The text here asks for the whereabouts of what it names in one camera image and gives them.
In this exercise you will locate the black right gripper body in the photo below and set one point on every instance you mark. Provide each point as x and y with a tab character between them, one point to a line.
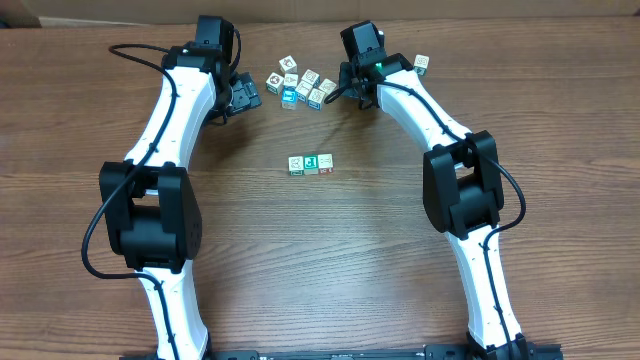
348	70

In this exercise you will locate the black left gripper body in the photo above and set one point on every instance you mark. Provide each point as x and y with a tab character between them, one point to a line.
241	93

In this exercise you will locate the blue letter wooden block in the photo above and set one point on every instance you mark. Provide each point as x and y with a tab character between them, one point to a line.
289	99

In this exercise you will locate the sailboat picture wooden block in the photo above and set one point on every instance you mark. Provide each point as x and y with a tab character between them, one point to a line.
296	165

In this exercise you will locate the green letter wooden block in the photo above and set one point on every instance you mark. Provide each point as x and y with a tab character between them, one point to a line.
310	165

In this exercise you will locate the red letter wooden block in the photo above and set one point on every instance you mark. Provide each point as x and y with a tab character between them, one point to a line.
325	164

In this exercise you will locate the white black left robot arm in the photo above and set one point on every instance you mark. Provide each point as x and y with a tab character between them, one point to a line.
148	203

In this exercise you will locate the brown circle picture block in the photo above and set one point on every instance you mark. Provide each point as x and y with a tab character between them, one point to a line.
275	83

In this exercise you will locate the turtle picture wooden block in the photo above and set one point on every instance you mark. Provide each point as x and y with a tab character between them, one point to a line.
327	86

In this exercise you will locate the teal trim white block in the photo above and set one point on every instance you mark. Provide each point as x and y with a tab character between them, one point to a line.
421	63

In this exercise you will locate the red picture far-left block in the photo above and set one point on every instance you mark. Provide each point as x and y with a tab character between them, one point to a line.
288	65

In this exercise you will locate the top row picture block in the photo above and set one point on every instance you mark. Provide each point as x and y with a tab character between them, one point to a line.
311	77

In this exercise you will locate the pretzel picture wooden block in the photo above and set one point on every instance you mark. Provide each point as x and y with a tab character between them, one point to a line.
316	98

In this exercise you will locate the cardboard sheet at back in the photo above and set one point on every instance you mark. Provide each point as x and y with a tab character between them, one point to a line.
33	13

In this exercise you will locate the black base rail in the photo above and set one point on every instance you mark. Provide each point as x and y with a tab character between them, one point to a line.
428	352

